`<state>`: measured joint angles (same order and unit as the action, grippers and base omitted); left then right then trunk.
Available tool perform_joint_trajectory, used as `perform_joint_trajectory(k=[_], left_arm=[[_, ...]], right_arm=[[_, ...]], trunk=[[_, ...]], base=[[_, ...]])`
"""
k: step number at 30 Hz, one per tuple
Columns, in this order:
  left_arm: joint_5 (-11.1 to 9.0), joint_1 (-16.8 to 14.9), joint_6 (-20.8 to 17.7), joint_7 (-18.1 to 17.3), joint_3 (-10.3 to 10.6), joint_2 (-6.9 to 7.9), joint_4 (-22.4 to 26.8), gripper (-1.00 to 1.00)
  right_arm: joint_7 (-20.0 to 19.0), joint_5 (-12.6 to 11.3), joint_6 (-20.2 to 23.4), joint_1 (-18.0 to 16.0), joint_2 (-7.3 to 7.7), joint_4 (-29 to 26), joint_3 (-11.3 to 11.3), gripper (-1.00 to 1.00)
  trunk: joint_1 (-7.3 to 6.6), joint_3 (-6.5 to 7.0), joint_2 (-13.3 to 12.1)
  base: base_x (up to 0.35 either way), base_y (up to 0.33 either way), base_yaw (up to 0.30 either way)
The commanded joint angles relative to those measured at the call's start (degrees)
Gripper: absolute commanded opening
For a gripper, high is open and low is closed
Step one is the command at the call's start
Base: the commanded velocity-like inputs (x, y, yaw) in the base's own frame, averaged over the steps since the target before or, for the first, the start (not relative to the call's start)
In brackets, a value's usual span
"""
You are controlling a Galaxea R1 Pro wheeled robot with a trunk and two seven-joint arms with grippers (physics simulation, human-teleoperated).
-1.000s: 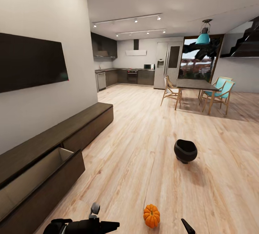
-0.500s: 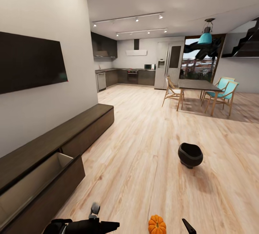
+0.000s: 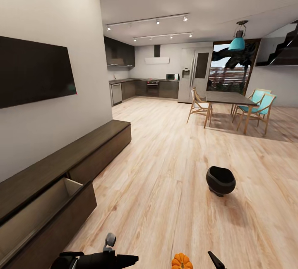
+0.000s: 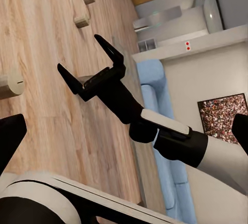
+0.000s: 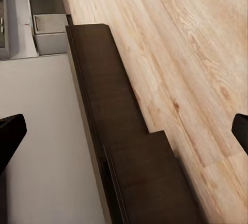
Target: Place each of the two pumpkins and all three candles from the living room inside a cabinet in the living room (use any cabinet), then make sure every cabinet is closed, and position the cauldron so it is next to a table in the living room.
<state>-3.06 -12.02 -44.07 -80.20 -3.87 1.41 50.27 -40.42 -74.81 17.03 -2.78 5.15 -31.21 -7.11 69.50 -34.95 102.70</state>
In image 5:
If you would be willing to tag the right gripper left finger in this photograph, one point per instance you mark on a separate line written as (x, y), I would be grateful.
(12, 131)

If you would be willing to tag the dishwasher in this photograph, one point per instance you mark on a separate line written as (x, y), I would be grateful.
(51, 23)

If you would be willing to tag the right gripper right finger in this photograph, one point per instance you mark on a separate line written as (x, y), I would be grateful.
(240, 130)

